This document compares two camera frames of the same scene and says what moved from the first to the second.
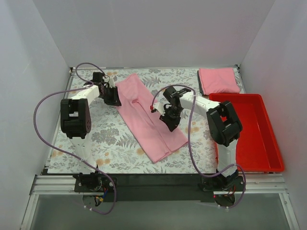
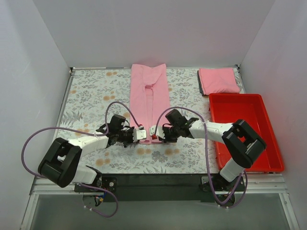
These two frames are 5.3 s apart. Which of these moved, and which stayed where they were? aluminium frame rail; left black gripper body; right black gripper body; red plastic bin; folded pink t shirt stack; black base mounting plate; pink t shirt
Moved: left black gripper body; pink t shirt; right black gripper body
Stayed: folded pink t shirt stack; aluminium frame rail; red plastic bin; black base mounting plate
